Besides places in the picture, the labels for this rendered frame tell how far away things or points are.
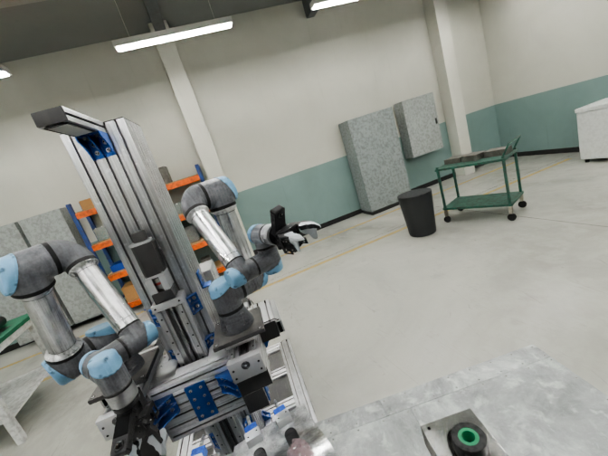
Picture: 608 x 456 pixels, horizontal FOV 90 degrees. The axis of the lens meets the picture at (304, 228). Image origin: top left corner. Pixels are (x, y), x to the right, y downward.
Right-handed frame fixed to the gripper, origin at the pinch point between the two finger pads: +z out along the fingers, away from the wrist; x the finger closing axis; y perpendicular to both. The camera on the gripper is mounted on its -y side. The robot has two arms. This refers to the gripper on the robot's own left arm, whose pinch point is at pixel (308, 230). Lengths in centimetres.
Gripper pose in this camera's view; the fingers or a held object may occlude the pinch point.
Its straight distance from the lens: 90.3
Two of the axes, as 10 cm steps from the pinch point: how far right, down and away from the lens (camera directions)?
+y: 4.0, 8.6, 3.1
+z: 6.1, 0.1, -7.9
